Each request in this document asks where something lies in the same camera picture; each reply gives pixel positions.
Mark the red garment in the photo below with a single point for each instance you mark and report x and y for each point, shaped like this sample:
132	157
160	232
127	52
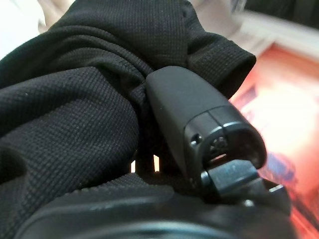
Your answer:
286	74

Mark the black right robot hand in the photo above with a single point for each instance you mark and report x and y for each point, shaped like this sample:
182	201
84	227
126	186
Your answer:
189	107

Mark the black garment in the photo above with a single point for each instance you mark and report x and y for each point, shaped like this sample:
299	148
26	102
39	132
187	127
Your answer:
74	112

